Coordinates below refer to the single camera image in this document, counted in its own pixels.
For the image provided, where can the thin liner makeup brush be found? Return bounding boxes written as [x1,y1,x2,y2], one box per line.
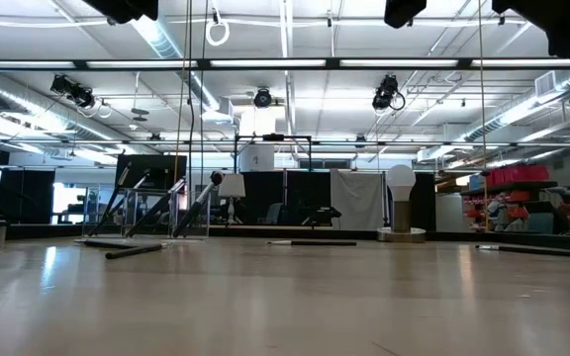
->
[109,172,150,223]

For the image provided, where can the flat-tip makeup brush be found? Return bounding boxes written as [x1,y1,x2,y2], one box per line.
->
[88,161,133,237]

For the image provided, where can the black-handled makeup brush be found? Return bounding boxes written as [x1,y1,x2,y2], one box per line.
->
[125,177,188,238]
[73,238,142,249]

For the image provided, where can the large fluffy makeup brush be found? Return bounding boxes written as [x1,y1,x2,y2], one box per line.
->
[172,170,226,239]

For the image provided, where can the black pen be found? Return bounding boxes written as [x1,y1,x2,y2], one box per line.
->
[474,243,570,261]
[105,241,173,261]
[266,238,358,248]

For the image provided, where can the black overhead beam with lights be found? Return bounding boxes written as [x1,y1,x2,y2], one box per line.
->
[0,57,570,72]

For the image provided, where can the black monitor screen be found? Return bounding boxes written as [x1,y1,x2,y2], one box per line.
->
[114,153,189,192]

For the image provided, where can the white air vent grille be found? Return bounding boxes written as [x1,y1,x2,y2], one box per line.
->
[533,69,559,98]

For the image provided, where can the white bulb lamp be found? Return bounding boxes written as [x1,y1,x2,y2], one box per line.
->
[376,163,428,244]

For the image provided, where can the white hanging sheet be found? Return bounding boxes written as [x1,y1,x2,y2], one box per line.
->
[330,168,386,231]

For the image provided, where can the white board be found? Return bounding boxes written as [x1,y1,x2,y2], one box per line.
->
[237,142,276,173]

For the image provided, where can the white-shade table lamp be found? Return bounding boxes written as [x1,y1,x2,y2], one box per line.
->
[217,172,247,226]

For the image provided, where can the red storage bins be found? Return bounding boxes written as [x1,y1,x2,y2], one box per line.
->
[484,164,551,188]

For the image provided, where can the storage shelf rack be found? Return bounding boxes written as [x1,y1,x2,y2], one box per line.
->
[459,164,570,234]

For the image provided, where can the clear acrylic organizer box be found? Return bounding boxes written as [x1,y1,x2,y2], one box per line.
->
[81,185,213,240]

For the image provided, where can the black partition panel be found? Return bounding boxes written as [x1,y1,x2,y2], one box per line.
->
[241,169,333,227]

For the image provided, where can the silver ventilation duct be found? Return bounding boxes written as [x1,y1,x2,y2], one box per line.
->
[0,78,118,144]
[129,14,223,114]
[462,68,570,143]

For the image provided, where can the black ceiling-mounted camera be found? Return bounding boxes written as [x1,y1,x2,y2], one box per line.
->
[371,74,407,113]
[49,73,97,110]
[252,87,273,109]

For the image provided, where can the white coiled cable loop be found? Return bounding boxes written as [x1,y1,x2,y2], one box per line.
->
[205,9,232,47]

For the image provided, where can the tan hanging cord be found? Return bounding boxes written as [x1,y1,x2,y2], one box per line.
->
[173,0,190,172]
[476,0,489,232]

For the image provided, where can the black hanging cable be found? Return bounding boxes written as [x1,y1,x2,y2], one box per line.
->
[185,0,196,199]

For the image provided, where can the black background rig frame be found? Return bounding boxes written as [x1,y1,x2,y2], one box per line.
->
[233,133,314,173]

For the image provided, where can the black aluminium table frame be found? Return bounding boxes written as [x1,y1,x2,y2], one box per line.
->
[0,222,570,253]

